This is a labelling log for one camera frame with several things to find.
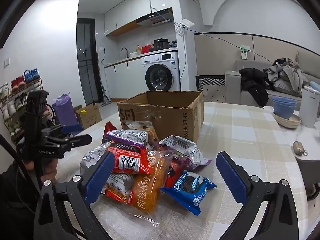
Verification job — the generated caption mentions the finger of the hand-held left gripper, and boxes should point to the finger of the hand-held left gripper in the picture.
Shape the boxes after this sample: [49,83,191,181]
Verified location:
[54,124,83,137]
[50,134,92,153]

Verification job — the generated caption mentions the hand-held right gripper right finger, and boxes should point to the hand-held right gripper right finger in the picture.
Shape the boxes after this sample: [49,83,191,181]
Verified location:
[215,151,299,240]

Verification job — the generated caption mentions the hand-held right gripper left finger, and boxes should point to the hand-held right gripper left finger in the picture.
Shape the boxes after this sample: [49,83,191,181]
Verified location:
[34,151,115,240]

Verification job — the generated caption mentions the crispy noodle snack packet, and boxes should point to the crispy noodle snack packet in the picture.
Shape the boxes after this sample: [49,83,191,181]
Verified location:
[101,172,137,204]

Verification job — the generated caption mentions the silver purple snack packet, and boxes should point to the silver purple snack packet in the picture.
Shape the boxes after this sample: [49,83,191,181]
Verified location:
[105,129,148,148]
[159,135,213,167]
[80,141,113,178]

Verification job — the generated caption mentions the red chip bag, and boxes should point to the red chip bag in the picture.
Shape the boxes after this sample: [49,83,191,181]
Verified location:
[104,122,118,140]

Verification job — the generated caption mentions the red noodle packet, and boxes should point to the red noodle packet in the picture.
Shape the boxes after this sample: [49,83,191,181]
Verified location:
[107,142,153,175]

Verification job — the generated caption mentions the blue cookie packet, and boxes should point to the blue cookie packet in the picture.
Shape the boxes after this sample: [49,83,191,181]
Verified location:
[160,170,217,216]

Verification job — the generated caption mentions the orange meat floss bread packet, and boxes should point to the orange meat floss bread packet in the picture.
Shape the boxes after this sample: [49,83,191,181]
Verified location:
[131,150,175,228]

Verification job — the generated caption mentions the red black snack packet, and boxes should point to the red black snack packet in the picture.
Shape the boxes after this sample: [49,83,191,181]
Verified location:
[166,159,188,188]

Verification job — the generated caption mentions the clear biscuit packet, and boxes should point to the clear biscuit packet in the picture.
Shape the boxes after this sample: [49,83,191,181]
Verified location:
[125,120,159,143]

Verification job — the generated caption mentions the brown cardboard box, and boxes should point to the brown cardboard box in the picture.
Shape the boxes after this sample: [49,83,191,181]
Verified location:
[117,91,204,142]

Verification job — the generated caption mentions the person's left hand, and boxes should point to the person's left hand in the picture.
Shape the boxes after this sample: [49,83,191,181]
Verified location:
[21,157,60,185]

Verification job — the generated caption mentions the purple bag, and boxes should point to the purple bag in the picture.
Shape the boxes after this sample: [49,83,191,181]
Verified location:
[52,93,77,130]

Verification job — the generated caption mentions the small cardboard box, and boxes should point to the small cardboard box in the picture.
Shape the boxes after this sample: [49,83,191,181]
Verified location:
[75,104,102,130]

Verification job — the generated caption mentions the wooden shoe rack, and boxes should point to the wooden shoe rack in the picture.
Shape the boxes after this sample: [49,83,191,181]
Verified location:
[0,77,54,143]

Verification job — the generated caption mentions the red sneakers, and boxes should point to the red sneakers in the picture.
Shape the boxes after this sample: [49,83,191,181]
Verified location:
[10,77,25,93]

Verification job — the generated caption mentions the white shoes on rack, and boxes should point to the white shoes on rack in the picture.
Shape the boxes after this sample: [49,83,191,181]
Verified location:
[0,82,12,99]

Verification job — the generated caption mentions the beige checked tablecloth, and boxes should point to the beige checked tablecloth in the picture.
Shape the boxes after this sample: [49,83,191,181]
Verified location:
[57,101,304,240]

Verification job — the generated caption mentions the blue sneakers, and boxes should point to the blue sneakers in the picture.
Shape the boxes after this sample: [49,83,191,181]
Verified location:
[24,69,40,83]

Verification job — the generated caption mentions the stick vacuum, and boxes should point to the stick vacuum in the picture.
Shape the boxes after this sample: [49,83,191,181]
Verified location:
[100,85,114,105]

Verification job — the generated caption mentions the black glass door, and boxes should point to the black glass door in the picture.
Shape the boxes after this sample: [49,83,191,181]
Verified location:
[76,18,100,105]

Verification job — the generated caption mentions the white kitchen base cabinets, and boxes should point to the white kitchen base cabinets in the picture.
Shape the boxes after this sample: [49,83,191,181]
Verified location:
[104,57,148,103]

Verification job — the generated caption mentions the beige key pouch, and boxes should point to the beige key pouch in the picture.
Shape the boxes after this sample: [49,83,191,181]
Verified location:
[294,141,308,157]

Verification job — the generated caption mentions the grey chair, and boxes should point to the grey chair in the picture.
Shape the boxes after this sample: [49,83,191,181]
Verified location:
[295,152,320,200]

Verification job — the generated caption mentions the beige shallow bowl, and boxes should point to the beige shallow bowl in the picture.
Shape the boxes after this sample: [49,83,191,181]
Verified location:
[272,112,302,130]

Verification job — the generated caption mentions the blue bowl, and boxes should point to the blue bowl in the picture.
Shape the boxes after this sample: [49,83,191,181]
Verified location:
[272,96,297,105]
[273,102,297,120]

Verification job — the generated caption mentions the grey sofa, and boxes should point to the grey sofa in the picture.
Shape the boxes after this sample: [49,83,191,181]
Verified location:
[225,52,320,108]

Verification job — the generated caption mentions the black white patterned mat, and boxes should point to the black white patterned mat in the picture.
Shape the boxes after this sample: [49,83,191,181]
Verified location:
[196,75,227,103]

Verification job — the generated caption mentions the black jacket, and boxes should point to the black jacket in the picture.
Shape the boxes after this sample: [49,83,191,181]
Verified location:
[239,67,269,107]

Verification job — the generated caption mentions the white washing machine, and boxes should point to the white washing machine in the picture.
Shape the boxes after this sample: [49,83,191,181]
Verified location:
[141,51,181,92]

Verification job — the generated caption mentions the white electric kettle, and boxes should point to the white electric kettle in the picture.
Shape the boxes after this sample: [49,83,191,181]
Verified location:
[299,85,320,128]

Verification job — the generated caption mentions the grey clothes pile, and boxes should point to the grey clothes pile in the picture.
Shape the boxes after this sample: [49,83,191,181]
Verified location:
[265,57,309,97]

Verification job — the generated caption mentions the black pressure cooker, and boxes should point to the black pressure cooker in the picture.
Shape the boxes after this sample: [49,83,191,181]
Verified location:
[153,38,170,52]

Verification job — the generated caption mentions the range hood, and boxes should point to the range hood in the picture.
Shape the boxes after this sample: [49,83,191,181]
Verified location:
[136,11,174,27]

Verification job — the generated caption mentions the white power strip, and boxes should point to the white power strip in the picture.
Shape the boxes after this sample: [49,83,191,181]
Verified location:
[175,19,195,34]

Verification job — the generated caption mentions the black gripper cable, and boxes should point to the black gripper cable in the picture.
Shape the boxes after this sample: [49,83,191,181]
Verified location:
[0,133,43,193]

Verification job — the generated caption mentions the green white wall outlet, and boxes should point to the green white wall outlet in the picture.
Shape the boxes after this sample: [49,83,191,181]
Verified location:
[239,44,252,60]

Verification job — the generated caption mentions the white wall cabinets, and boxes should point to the white wall cabinets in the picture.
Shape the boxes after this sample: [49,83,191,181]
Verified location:
[104,0,173,37]

